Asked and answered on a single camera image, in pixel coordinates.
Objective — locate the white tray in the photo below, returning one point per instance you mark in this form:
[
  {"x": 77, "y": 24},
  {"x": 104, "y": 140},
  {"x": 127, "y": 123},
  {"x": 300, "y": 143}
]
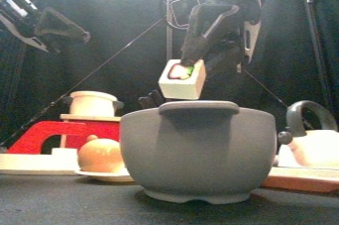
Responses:
[{"x": 31, "y": 164}]

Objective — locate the white sushi piece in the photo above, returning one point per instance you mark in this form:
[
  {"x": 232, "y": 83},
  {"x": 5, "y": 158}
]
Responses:
[{"x": 183, "y": 85}]

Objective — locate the large grey pot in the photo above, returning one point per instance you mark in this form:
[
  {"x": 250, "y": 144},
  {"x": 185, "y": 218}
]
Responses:
[{"x": 199, "y": 149}]

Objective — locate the wooden board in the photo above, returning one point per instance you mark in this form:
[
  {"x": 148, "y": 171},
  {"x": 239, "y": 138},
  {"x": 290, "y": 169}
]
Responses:
[{"x": 304, "y": 179}]

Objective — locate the slanted metal frame pole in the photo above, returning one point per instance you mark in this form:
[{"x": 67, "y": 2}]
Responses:
[{"x": 315, "y": 37}]

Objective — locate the white plate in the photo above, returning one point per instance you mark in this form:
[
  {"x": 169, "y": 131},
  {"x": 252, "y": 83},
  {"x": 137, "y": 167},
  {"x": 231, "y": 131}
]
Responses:
[{"x": 105, "y": 176}]

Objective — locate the orange round toy fruit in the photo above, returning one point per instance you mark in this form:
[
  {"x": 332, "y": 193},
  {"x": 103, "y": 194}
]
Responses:
[{"x": 100, "y": 154}]

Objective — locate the vertical metal frame pole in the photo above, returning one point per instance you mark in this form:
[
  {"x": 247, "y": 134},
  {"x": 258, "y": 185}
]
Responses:
[{"x": 169, "y": 40}]

